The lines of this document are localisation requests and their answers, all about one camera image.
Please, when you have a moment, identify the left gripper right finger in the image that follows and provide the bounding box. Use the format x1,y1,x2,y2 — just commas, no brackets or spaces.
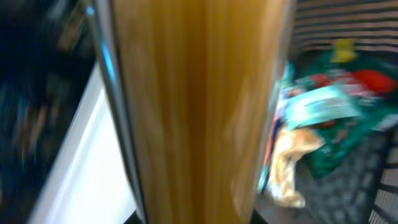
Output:
250,210,269,224

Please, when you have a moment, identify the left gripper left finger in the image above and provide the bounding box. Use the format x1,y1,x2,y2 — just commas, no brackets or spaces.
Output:
123,211,142,224

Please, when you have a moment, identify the beige paper pouch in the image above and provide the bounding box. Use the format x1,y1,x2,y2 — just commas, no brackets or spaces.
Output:
266,128,324,208

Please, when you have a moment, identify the green Nescafe coffee bag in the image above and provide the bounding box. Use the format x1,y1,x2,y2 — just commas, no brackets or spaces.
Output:
283,52,397,179

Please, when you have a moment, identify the small light green packet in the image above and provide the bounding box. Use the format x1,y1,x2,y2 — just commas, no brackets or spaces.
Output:
284,85,362,130

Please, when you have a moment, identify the San Remo spaghetti pack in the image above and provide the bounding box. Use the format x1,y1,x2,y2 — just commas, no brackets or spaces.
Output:
85,0,295,223

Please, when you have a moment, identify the grey plastic shopping basket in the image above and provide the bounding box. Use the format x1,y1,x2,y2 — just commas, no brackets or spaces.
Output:
254,0,398,224

